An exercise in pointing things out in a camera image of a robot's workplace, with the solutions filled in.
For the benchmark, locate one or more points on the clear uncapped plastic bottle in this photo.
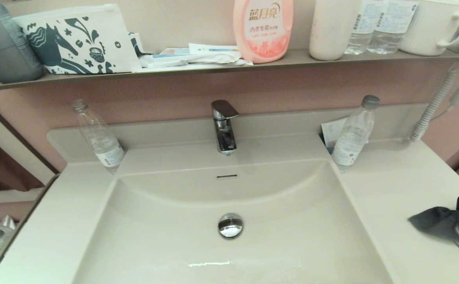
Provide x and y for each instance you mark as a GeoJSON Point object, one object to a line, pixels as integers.
{"type": "Point", "coordinates": [103, 146]}

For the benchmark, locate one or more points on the white packet with blue stripe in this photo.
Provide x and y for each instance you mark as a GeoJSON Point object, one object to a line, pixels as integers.
{"type": "Point", "coordinates": [213, 48]}

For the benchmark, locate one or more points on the white ceramic sink basin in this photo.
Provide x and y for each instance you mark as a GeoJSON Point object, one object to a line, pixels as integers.
{"type": "Point", "coordinates": [166, 248]}

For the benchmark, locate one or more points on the grey fluffy cleaning cloth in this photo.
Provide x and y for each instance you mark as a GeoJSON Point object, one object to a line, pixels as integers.
{"type": "Point", "coordinates": [442, 223]}

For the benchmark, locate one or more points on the pink detergent bottle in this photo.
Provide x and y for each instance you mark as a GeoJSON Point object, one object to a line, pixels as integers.
{"type": "Point", "coordinates": [263, 35]}

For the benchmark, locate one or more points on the clear labelled water bottle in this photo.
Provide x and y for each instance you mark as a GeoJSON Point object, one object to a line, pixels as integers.
{"type": "Point", "coordinates": [361, 35]}
{"type": "Point", "coordinates": [391, 31]}

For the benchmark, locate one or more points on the dark grey bottle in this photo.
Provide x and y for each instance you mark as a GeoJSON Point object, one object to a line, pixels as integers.
{"type": "Point", "coordinates": [4, 51]}

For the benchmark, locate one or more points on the clear bottle with grey cap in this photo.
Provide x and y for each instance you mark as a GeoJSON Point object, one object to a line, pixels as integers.
{"type": "Point", "coordinates": [351, 138]}

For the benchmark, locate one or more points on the grey wall shelf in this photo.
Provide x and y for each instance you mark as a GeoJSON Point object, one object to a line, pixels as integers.
{"type": "Point", "coordinates": [292, 58]}

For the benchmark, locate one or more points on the crumpled white plastic packet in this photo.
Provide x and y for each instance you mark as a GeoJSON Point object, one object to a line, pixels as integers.
{"type": "Point", "coordinates": [198, 60]}

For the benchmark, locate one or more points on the white pouch with horse print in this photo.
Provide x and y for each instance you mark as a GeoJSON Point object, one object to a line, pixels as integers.
{"type": "Point", "coordinates": [111, 47]}

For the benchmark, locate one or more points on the chrome faucet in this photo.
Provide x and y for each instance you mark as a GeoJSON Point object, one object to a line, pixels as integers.
{"type": "Point", "coordinates": [224, 134]}

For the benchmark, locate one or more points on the white tall tumbler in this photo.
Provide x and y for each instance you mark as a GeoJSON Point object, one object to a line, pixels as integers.
{"type": "Point", "coordinates": [332, 31]}

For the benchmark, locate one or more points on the white ribbed mug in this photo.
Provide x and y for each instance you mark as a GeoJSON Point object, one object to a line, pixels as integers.
{"type": "Point", "coordinates": [426, 27]}

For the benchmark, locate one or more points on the chrome drain stopper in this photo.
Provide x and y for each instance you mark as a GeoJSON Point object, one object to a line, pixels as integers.
{"type": "Point", "coordinates": [230, 225]}

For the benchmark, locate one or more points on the white paper card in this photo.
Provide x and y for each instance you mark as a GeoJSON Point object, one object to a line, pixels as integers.
{"type": "Point", "coordinates": [332, 130]}

